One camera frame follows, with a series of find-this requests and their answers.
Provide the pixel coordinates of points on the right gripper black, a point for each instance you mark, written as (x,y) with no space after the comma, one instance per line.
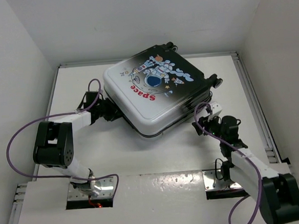
(204,123)

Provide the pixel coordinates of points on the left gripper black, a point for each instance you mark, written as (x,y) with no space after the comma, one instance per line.
(113,113)

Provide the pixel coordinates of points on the grey lined suitcase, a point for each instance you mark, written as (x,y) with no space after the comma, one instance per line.
(157,88)

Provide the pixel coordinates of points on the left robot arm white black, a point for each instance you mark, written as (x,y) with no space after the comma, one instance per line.
(54,143)

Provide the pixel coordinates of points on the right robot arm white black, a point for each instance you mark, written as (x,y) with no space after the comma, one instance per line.
(276,194)

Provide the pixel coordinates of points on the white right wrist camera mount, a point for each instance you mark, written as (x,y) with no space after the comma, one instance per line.
(213,109)

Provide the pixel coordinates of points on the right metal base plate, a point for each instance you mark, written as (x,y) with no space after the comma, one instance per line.
(213,181)

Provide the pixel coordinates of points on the metal base plate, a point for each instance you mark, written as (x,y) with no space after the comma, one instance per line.
(103,187)
(213,181)

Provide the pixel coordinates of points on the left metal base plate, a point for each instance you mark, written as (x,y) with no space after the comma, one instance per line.
(103,187)

